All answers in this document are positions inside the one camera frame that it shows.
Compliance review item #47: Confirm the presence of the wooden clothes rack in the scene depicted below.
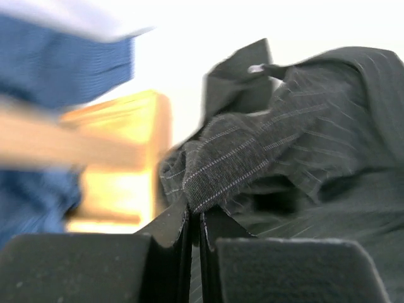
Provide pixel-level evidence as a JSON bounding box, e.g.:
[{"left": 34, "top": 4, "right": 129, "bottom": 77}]
[{"left": 1, "top": 90, "right": 172, "bottom": 234}]

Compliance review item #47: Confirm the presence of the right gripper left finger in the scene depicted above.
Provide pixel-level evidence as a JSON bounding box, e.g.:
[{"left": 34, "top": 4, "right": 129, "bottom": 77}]
[{"left": 1, "top": 203, "right": 191, "bottom": 302}]

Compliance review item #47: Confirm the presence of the white shirt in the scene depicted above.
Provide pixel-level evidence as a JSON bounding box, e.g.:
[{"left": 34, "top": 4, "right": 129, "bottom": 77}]
[{"left": 1, "top": 0, "right": 156, "bottom": 42}]

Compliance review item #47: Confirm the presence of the black pinstriped shirt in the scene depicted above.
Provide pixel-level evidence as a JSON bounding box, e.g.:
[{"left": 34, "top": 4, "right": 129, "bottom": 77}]
[{"left": 159, "top": 40, "right": 403, "bottom": 302}]

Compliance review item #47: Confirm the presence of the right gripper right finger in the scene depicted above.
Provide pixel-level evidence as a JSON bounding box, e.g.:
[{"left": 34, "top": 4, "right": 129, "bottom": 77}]
[{"left": 199, "top": 210, "right": 389, "bottom": 303}]

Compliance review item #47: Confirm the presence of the blue checked shirt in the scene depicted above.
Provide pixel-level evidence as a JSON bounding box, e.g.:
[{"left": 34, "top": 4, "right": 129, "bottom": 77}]
[{"left": 1, "top": 16, "right": 133, "bottom": 244}]

